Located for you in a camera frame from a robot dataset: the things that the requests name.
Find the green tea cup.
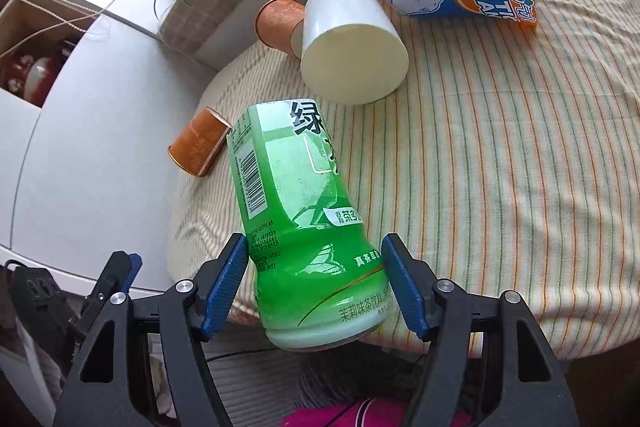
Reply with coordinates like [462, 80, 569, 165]
[228, 98, 390, 351]

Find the brown paper cup left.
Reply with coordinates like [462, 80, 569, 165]
[167, 106, 231, 178]

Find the brown paper cup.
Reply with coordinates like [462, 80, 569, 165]
[254, 0, 305, 60]
[167, 106, 231, 178]

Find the white plastic cup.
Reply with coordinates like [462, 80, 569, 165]
[300, 0, 409, 105]

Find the brown paper cup centre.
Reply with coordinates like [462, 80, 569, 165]
[254, 0, 305, 60]

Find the white cabinet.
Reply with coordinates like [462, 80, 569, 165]
[1, 0, 213, 294]

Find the striped yellow table cloth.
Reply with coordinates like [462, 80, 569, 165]
[167, 0, 640, 360]

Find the red white vase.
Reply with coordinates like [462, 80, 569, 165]
[1, 53, 62, 107]

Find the white bead cord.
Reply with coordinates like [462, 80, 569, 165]
[0, 0, 109, 61]

